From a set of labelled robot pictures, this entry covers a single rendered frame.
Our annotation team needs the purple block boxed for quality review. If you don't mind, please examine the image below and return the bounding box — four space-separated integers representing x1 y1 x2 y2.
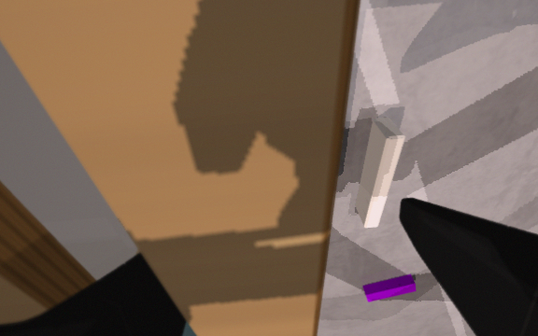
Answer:
363 274 416 301

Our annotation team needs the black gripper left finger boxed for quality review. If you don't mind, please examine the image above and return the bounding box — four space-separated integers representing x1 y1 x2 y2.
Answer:
0 253 186 336

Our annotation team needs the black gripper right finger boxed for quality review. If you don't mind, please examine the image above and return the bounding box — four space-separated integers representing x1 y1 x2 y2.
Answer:
400 198 538 336

